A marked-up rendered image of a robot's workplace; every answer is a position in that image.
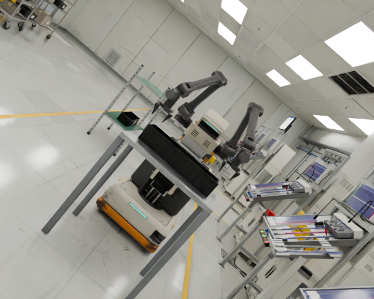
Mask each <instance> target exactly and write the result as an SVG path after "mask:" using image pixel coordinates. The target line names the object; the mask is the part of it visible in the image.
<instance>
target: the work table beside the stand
mask: <svg viewBox="0 0 374 299"><path fill-rule="evenodd" d="M142 132H143V131H142V130H138V131H122V132H121V133H120V134H119V135H118V137H117V138H116V139H115V140H114V141H113V142H112V144H111V145H110V146H109V148H108V149H107V150H106V151H105V152H104V154H103V155H102V156H101V157H100V158H99V160H98V161H97V162H96V163H95V165H94V166H93V167H92V168H91V170H90V171H89V172H88V173H87V174H86V175H85V177H84V178H83V179H82V181H81V182H80V183H79V184H78V186H77V187H76V188H75V189H74V190H73V191H72V193H71V194H70V195H69V196H68V197H67V199H66V200H65V202H64V203H63V204H62V205H61V206H60V207H59V209H58V210H57V211H56V212H55V213H54V215H53V216H52V217H51V219H50V220H49V221H48V222H47V223H46V225H45V226H44V227H43V228H42V229H41V231H42V232H43V233H45V234H47V233H49V232H50V231H51V229H52V228H53V227H54V226H55V225H56V223H57V222H58V221H59V220H60V219H61V217H62V216H63V215H64V213H66V211H67V210H68V209H69V207H70V206H71V205H72V204H73V203H74V202H75V200H76V199H77V198H78V197H79V196H80V194H81V193H82V192H83V190H84V189H85V188H86V187H87V186H88V184H89V183H90V182H91V181H92V180H93V179H94V177H95V176H96V175H97V173H98V172H99V171H100V170H101V169H102V167H103V166H104V165H105V164H106V163H107V161H108V160H109V159H110V158H111V156H112V155H113V154H114V153H115V152H116V150H117V149H118V148H119V147H120V146H121V145H122V143H123V142H124V141H126V142H127V143H128V146H127V147H126V148H125V149H124V150H123V151H122V153H121V154H120V155H119V157H118V158H117V159H116V160H115V161H114V163H113V164H112V165H111V166H110V167H109V168H108V170H107V171H106V172H105V174H104V175H103V176H102V177H101V178H100V180H99V181H98V182H97V183H96V184H95V185H94V187H93V188H92V189H91V190H90V191H89V193H88V194H87V195H86V196H85V198H84V199H83V200H82V201H81V202H80V204H79V205H78V206H77V207H76V208H75V209H74V211H73V212H72V213H73V214H74V215H75V216H77V215H79V213H80V212H81V211H82V210H83V209H84V208H85V206H86V205H87V204H88V203H89V202H90V200H91V199H92V198H93V196H94V195H95V194H96V193H97V192H98V191H99V189H100V188H101V187H102V186H103V185H104V184H105V182H106V181H107V180H108V178H109V177H110V176H111V175H112V174H113V172H114V171H115V170H116V169H117V168H118V167H119V165H120V164H121V163H122V162H123V160H124V159H125V158H126V157H127V156H128V154H129V153H130V152H131V151H132V150H133V149H135V150H136V151H138V152H139V153H140V154H141V155H142V156H143V157H144V158H145V159H146V160H148V161H149V162H150V163H151V164H152V165H153V166H154V167H155V168H157V169H158V170H159V171H160V172H161V173H163V174H164V175H165V176H166V177H167V178H168V179H169V180H170V181H172V182H173V183H174V184H175V185H176V186H177V187H178V188H179V189H180V190H182V191H183V192H184V193H185V194H187V195H188V196H189V197H190V198H191V199H192V200H193V201H194V202H196V203H197V204H198V205H199V207H197V209H196V210H194V212H193V213H192V214H191V215H190V216H189V218H188V219H187V220H186V221H185V222H184V223H183V224H182V225H181V226H180V227H179V229H178V230H177V231H176V232H175V233H174V235H172V236H171V238H170V239H169V240H168V241H167V242H166V243H165V244H164V246H163V247H162V248H161V249H160V250H159V251H158V252H157V253H156V254H155V256H154V257H153V258H152V259H151V260H150V261H149V262H148V263H147V264H146V265H145V267H144V268H143V269H142V270H141V272H140V275H141V276H143V279H142V280H140V282H139V283H138V284H137V285H136V286H135V287H134V289H133V290H132V291H131V292H130V293H129V294H128V295H127V296H126V297H125V298H124V299H134V298H135V297H136V296H137V295H138V294H139V293H140V292H141V291H142V290H143V289H144V287H145V286H146V285H147V284H148V283H149V282H150V281H151V280H152V279H153V278H154V276H155V275H156V274H157V273H158V272H159V271H160V269H161V268H162V267H163V266H164V265H165V264H166V263H167V262H168V261H169V260H170V259H171V257H172V256H173V255H174V254H175V253H176V252H177V251H178V250H179V249H180V248H181V247H182V245H183V244H184V243H185V242H186V241H187V240H188V238H190V236H191V235H193V233H194V232H195V231H196V230H197V229H198V228H199V226H200V225H201V224H202V223H203V222H204V221H205V220H206V219H207V218H208V217H209V216H210V214H211V213H212V212H213V210H214V204H215V197H216V194H215V193H213V192H211V193H210V195H209V196H208V197H205V196H204V195H203V194H202V193H201V192H200V191H199V190H198V189H196V188H195V187H194V186H193V185H192V184H190V183H189V182H188V181H187V180H186V179H185V178H184V177H183V176H181V175H180V174H179V173H178V172H177V171H176V170H175V169H174V168H172V167H171V166H170V165H169V164H168V163H166V162H165V161H164V160H163V159H162V158H161V157H160V156H159V155H157V154H156V153H155V152H154V151H153V150H152V149H151V148H150V147H148V146H147V145H146V144H145V143H143V142H142V140H140V139H139V138H138V137H139V136H140V134H141V133H142ZM183 232H184V233H183ZM158 260H159V261H158Z"/></svg>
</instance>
